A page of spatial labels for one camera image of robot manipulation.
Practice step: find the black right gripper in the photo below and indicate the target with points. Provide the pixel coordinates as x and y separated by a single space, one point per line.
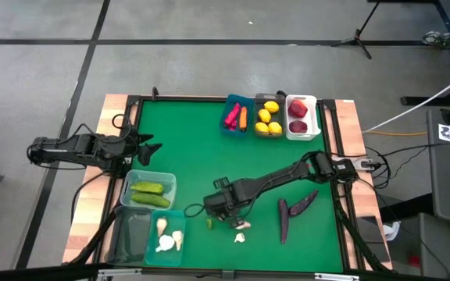
229 201

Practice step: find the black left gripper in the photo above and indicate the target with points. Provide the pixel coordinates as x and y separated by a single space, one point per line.
135 150

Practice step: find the small green vegetable piece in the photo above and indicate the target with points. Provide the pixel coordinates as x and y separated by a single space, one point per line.
209 223

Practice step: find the long dark green cucumber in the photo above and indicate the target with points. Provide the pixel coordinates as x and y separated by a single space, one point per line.
151 200

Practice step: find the large white garlic bulb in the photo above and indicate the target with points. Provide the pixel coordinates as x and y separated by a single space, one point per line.
165 244

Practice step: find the small pink root piece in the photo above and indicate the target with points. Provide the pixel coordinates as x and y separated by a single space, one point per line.
233 126

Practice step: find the pink carrot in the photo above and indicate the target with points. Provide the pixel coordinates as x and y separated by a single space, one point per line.
233 115

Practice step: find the orange carrot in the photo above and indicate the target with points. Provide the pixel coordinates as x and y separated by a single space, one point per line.
243 118

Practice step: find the yellow lemon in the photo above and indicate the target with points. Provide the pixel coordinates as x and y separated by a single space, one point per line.
275 127
271 106
264 115
261 127

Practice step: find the bright red beet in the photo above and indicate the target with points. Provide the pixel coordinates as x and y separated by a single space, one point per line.
297 109

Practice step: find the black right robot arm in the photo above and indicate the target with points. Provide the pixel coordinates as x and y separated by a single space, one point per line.
279 177

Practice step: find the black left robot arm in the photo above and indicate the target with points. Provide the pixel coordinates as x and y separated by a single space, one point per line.
72 150

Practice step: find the clear plastic bin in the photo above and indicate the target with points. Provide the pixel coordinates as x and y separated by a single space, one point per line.
170 179

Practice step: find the green table mat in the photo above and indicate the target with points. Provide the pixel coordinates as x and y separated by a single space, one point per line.
193 156

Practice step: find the teal plastic bin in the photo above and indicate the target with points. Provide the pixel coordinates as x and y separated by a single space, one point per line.
170 257

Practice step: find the dark smoky plastic bin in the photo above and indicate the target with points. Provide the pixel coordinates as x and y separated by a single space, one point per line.
131 234

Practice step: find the blue plastic bin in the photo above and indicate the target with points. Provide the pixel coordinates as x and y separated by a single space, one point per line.
250 117

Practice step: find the grey translucent plastic bin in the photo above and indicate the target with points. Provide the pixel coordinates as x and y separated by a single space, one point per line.
259 102

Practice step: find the white plastic bin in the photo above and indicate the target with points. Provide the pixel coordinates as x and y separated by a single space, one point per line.
311 117

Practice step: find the black aluminium crossbar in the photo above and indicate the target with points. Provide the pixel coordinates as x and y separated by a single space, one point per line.
33 273

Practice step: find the black tripod stand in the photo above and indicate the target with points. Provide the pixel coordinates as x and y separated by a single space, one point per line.
356 39

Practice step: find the black desk base bar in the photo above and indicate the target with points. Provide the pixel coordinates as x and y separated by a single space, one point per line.
424 101

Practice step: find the black table frame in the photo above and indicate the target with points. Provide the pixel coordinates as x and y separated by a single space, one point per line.
186 98

